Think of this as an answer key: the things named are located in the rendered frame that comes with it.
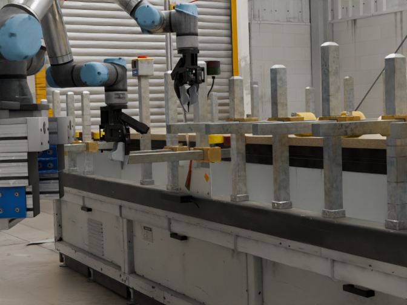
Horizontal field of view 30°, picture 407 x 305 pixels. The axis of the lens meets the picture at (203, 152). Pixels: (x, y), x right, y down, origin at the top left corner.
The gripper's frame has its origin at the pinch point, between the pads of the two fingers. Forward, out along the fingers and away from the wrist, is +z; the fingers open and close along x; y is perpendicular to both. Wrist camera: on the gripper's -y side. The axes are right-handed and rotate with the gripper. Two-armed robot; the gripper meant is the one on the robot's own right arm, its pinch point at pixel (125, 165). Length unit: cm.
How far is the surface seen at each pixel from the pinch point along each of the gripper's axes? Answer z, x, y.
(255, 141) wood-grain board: -6, 1, -50
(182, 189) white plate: 11.1, -16.5, -28.8
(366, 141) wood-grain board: -7, 61, -50
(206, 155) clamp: -1.8, 3.7, -28.7
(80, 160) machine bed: 9, -202, -51
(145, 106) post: -20, -53, -31
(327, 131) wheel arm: -11, 101, -7
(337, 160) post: -3, 73, -31
